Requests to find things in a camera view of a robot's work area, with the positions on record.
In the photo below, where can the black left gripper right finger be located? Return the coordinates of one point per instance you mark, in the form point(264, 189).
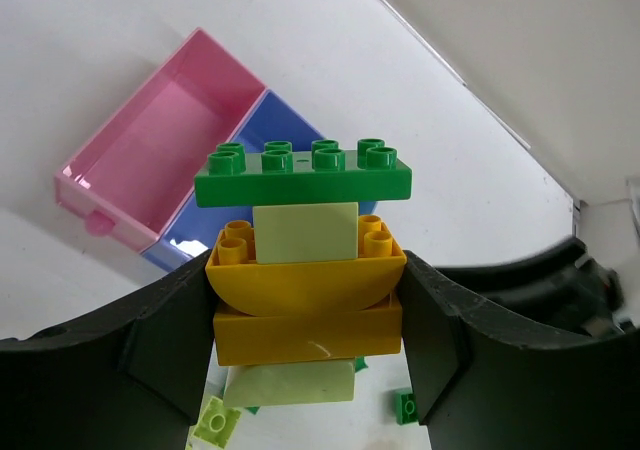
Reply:
point(485, 377)

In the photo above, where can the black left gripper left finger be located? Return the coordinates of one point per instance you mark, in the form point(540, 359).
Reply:
point(128, 375)

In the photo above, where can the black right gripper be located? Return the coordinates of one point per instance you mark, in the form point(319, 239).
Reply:
point(562, 286)

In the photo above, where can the yellow rectangular lego brick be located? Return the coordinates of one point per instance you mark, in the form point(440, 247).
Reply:
point(251, 340)

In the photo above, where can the pale green sloped lego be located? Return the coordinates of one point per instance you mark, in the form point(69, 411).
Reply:
point(290, 383)

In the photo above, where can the yellow curved lego brick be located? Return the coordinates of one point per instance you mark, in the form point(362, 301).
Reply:
point(308, 287)

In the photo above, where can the pale green lego block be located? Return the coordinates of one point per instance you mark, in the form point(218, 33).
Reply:
point(306, 232)

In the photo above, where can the green lego plate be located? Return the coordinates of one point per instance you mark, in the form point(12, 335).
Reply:
point(372, 171)

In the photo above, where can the small green lego brick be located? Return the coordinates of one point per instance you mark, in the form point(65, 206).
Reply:
point(404, 406)

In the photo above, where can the lime green lego brick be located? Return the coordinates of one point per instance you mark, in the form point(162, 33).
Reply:
point(215, 425)

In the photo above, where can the pink plastic bin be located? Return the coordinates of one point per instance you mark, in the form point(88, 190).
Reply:
point(131, 178)

